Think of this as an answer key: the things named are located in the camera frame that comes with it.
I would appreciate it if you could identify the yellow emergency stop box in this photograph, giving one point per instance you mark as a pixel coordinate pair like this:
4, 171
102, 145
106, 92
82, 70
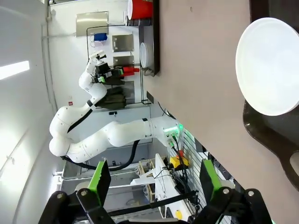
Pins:
178, 162

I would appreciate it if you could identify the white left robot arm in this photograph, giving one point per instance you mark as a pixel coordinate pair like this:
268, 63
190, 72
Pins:
116, 133

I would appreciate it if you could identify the wooden crate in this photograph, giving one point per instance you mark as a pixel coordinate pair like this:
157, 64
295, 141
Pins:
146, 172

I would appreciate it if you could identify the large metal wall plate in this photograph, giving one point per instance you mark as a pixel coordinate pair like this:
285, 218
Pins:
92, 23

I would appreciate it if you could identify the dark olive garment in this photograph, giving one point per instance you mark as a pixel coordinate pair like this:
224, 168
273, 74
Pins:
114, 95

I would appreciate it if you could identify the white slat wall panel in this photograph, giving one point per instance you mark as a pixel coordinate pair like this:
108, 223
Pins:
189, 144

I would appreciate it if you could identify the grey plastic tray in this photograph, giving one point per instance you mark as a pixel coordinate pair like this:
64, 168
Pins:
156, 46

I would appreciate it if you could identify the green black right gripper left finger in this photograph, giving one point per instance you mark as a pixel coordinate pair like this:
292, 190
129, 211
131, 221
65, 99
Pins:
100, 184

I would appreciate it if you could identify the large red cup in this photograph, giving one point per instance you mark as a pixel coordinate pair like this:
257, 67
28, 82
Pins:
140, 9

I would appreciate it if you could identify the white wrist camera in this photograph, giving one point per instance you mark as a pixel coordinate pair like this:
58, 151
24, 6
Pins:
98, 55

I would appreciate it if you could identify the large white round plate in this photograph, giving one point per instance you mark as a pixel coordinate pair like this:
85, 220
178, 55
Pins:
268, 65

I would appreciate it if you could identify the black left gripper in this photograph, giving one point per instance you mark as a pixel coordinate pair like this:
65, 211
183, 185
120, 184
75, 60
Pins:
101, 70

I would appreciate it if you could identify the small metal wall plate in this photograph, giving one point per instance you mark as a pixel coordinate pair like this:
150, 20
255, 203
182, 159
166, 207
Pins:
122, 43
123, 61

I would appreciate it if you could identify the yellow round button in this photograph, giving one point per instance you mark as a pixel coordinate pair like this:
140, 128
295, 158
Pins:
179, 214

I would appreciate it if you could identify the white wall conduit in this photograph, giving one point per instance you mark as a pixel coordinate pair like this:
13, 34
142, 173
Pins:
49, 58

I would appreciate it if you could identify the ceiling light panel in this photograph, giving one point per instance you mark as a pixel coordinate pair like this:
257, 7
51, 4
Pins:
14, 70

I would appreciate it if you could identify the grey speckled cup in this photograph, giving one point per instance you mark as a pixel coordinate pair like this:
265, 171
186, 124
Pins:
147, 72

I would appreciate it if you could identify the dark brown tray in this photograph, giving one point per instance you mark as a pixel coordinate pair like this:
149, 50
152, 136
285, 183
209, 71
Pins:
268, 140

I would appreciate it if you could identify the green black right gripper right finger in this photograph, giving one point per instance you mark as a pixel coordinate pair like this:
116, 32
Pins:
210, 182

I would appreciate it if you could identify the blue box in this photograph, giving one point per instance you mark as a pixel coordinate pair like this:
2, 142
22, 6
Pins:
100, 37

